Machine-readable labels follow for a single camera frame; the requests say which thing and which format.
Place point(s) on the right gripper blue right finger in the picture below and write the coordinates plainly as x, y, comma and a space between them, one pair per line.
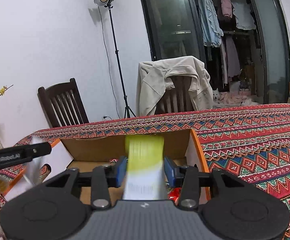
169, 168

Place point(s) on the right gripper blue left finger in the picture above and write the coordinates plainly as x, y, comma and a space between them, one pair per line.
120, 170

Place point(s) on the green white snack pack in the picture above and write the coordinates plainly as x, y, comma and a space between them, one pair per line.
145, 176

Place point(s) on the large red silver snack bag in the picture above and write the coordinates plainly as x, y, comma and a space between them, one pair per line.
174, 194

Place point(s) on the orange cardboard pumpkin box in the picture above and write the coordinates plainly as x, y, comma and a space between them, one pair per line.
181, 146

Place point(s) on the dark wooden chair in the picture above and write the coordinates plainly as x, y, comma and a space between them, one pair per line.
62, 104

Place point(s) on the chair under beige jacket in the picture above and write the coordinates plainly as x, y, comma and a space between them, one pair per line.
176, 99

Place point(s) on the white dog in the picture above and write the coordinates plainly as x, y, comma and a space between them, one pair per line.
216, 97

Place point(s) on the beige jacket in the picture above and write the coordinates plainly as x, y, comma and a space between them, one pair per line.
155, 77

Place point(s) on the patterned red tablecloth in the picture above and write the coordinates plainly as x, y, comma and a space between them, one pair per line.
244, 195

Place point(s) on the light blue hanging shirt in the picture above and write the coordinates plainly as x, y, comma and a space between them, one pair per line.
211, 32

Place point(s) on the white hanging top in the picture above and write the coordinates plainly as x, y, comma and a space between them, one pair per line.
242, 13

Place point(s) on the pink hanging garment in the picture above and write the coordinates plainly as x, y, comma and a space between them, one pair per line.
225, 10

